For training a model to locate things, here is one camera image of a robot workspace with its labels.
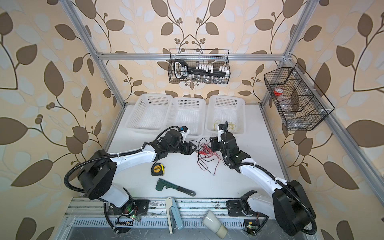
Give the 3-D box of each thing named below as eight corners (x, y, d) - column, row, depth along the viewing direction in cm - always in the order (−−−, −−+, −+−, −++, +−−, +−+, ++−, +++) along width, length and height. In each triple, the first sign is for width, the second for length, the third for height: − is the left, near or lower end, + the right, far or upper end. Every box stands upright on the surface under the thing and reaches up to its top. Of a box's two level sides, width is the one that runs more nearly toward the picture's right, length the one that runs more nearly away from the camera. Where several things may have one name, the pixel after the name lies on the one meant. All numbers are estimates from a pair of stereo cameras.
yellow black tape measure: (153, 175, 87) (151, 173, 84) (155, 165, 91) (153, 163, 88) (164, 175, 87) (162, 173, 84) (165, 165, 91) (164, 163, 88)
